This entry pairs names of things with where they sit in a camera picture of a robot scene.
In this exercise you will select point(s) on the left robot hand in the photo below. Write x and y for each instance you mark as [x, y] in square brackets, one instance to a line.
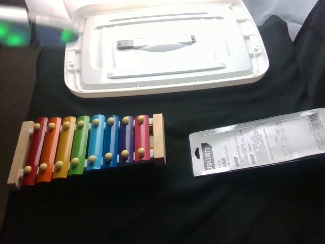
[45, 28]

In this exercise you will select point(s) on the rainbow wooden toy xylophone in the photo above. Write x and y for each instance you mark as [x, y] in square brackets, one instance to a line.
[81, 145]

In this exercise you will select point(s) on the silver blister pack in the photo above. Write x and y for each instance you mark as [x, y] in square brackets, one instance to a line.
[254, 145]

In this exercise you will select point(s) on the white plastic box lid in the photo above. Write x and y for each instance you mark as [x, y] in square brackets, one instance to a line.
[177, 63]

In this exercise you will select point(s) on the black table cloth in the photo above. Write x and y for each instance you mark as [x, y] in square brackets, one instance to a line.
[152, 208]

